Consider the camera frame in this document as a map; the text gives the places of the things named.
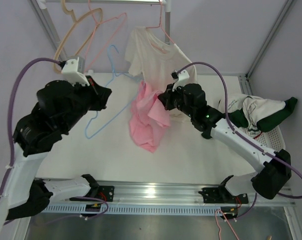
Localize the aluminium frame post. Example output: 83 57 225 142
27 0 61 52
245 0 297 80

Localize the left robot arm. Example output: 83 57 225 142
0 80 112 225

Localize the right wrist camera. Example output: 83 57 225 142
171 70 190 92

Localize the aluminium mounting rail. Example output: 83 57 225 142
43 181 296 217

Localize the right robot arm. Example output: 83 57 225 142
158 83 292 203

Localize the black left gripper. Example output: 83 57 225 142
61 75 113 131

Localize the pink cable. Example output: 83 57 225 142
214 209 241 240

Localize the beige wooden hanger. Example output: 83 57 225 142
52 0 103 75

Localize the white perforated basket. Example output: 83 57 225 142
254 126 286 152

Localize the blue hanger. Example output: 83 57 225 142
84 44 144 140

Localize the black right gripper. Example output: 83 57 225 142
158 82 195 119

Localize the aluminium frame post right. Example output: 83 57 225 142
245 0 297 80

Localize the metal clothes rack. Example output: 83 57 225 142
29 0 172 60

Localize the pink t shirt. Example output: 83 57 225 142
128 81 171 153

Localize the pink hanger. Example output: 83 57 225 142
145 0 175 54
84 0 128 72

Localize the green and white t shirt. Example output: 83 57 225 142
218 93 298 138

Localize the aluminium frame post left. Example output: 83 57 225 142
27 0 61 52

